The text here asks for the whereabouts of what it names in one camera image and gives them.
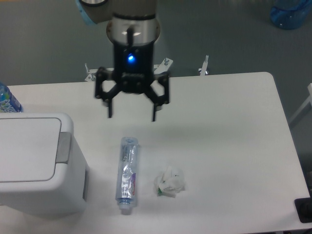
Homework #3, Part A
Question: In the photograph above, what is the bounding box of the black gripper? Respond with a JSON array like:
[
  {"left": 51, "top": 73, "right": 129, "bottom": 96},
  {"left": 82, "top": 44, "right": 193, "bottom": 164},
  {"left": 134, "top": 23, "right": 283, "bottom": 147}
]
[{"left": 94, "top": 41, "right": 171, "bottom": 122}]

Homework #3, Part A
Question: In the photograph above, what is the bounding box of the white trash can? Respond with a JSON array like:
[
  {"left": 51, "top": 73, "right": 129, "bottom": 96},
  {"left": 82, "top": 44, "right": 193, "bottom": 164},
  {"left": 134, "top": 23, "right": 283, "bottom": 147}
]
[{"left": 0, "top": 113, "right": 89, "bottom": 215}]

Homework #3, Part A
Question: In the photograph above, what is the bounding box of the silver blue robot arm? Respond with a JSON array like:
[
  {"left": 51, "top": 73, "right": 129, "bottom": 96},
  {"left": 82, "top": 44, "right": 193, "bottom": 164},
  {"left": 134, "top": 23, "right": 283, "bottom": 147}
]
[{"left": 76, "top": 0, "right": 170, "bottom": 121}]

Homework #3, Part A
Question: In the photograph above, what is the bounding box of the silver levelling foot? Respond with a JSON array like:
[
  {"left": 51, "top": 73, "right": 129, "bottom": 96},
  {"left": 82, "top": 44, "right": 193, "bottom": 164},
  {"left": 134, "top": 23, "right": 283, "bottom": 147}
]
[{"left": 198, "top": 55, "right": 210, "bottom": 76}]

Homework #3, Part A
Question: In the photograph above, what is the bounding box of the empty clear plastic bottle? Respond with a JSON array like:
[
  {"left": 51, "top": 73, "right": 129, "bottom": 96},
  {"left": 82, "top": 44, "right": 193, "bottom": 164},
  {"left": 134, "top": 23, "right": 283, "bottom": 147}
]
[{"left": 115, "top": 137, "right": 139, "bottom": 215}]

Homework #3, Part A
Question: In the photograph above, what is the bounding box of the crumpled white paper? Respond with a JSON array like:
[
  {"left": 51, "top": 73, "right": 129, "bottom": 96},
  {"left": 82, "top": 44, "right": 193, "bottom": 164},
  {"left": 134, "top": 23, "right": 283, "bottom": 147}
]
[{"left": 154, "top": 166, "right": 186, "bottom": 197}]

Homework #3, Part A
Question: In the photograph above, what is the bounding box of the blue labelled water bottle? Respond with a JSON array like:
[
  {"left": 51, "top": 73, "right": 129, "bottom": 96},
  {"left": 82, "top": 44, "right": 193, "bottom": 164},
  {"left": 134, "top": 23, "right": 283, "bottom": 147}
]
[{"left": 0, "top": 83, "right": 23, "bottom": 113}]

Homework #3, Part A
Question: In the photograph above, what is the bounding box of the large blue water jug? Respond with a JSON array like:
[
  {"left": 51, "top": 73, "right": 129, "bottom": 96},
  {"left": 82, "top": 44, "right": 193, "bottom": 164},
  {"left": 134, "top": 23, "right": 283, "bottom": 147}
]
[{"left": 270, "top": 0, "right": 312, "bottom": 30}]

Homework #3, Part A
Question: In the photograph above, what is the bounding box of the black clamp at table corner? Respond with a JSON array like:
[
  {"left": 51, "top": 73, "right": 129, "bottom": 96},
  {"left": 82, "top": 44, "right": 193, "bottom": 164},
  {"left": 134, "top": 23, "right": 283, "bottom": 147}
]
[{"left": 294, "top": 197, "right": 312, "bottom": 223}]

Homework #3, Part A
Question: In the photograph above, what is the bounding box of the white frame at right edge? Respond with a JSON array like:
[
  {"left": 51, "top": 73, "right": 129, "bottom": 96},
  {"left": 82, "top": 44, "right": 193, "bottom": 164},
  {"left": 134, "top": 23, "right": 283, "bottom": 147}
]
[{"left": 289, "top": 83, "right": 312, "bottom": 129}]

